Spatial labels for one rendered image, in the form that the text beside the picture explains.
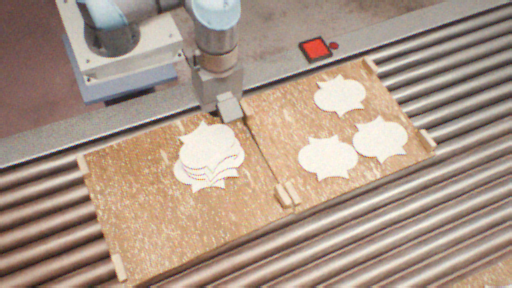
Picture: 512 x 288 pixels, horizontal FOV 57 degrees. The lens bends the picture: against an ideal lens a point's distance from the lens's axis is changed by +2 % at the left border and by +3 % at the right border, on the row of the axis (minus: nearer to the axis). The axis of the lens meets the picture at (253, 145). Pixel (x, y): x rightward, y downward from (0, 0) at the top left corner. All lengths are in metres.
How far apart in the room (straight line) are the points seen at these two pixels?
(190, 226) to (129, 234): 0.13
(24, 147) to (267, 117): 0.61
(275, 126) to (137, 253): 0.46
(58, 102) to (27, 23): 0.58
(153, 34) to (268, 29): 1.45
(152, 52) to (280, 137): 0.45
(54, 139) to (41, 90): 1.34
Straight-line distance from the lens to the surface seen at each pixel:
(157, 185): 1.11
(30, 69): 2.69
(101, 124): 1.25
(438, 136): 1.33
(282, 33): 2.75
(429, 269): 1.15
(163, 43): 1.35
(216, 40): 0.78
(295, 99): 1.26
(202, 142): 1.12
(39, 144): 1.26
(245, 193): 1.10
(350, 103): 1.27
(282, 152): 1.16
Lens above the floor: 1.93
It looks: 59 degrees down
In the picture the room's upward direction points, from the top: 7 degrees clockwise
